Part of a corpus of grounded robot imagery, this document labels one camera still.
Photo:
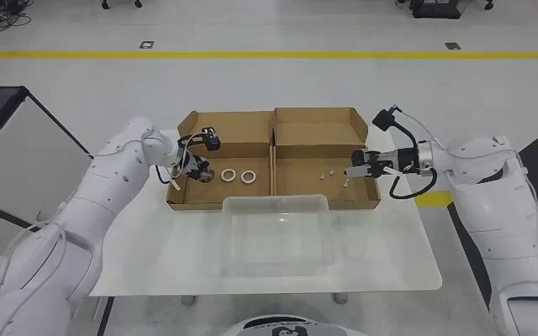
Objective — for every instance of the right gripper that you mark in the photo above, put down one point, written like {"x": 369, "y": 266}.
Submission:
{"x": 401, "y": 159}

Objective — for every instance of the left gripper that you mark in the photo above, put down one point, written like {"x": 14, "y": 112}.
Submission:
{"x": 190, "y": 161}

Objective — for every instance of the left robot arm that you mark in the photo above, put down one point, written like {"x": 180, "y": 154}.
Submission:
{"x": 75, "y": 218}

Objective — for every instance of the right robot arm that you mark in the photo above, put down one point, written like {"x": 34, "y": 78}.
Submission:
{"x": 496, "y": 210}

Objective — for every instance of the shallow cardboard box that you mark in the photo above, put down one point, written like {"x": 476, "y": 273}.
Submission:
{"x": 235, "y": 143}
{"x": 315, "y": 138}

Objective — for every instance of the deep clear plastic tray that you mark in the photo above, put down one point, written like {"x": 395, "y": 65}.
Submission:
{"x": 277, "y": 235}

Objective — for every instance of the grey partition panel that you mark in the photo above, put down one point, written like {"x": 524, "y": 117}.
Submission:
{"x": 33, "y": 159}

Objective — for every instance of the black equipment cart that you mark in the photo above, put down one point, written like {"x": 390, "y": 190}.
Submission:
{"x": 435, "y": 8}

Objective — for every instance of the robot body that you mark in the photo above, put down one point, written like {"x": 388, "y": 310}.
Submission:
{"x": 290, "y": 327}

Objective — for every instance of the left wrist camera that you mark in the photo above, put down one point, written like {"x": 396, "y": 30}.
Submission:
{"x": 211, "y": 140}

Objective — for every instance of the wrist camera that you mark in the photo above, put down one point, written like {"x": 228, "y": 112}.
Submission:
{"x": 211, "y": 140}
{"x": 384, "y": 119}

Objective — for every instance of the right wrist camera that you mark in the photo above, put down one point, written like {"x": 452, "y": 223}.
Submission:
{"x": 384, "y": 119}

